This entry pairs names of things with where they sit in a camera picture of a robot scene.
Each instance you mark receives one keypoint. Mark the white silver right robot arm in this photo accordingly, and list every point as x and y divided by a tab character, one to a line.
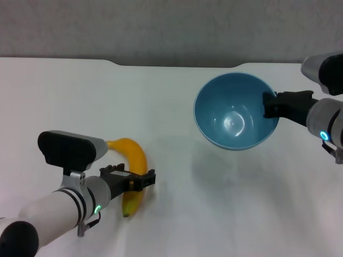
329	120

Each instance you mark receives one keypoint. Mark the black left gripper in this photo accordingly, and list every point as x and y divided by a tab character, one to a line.
118	183

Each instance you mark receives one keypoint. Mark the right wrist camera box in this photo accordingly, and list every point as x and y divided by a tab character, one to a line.
327	72

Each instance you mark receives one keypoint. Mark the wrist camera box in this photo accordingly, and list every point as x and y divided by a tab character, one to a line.
67	150
327	72

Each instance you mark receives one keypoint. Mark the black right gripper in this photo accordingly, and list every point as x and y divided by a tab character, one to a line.
294	109

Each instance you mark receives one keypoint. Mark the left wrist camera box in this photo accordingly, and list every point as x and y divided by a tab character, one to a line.
67	150

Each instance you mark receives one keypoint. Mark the yellow banana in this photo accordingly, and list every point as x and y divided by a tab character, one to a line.
134	155

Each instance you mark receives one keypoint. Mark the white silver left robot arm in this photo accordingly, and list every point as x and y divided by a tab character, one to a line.
53	211

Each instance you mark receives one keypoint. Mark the blue plastic bowl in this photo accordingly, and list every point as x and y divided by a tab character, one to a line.
227	112

